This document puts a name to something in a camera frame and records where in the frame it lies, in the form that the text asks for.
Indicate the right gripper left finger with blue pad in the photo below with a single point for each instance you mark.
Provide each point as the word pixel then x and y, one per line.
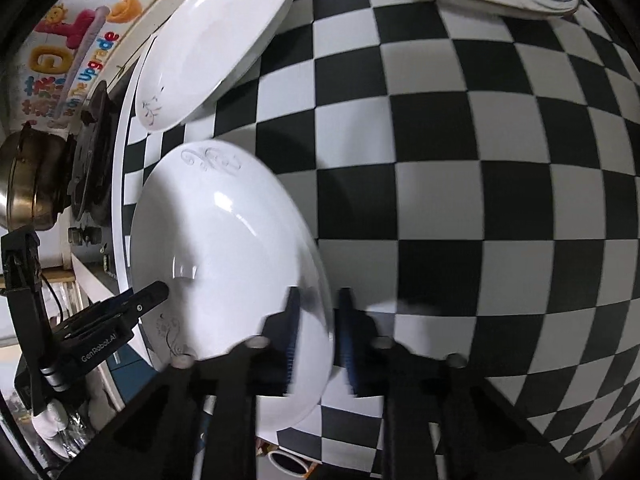
pixel 273 367

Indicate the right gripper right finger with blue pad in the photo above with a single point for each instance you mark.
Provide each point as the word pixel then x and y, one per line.
pixel 364 352

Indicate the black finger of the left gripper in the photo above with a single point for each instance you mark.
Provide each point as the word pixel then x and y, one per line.
pixel 132 305

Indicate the white plate grey swirl pattern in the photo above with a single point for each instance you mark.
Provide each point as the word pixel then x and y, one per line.
pixel 218 228

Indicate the white plate pink flowers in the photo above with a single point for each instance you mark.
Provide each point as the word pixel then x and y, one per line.
pixel 204 48

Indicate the blue cabinet door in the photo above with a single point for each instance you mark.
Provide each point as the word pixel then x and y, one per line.
pixel 123 372

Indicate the black gas stove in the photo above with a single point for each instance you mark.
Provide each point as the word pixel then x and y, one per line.
pixel 91 182

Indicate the black white checkered mat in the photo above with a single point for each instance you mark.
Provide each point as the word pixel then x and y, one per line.
pixel 474 180

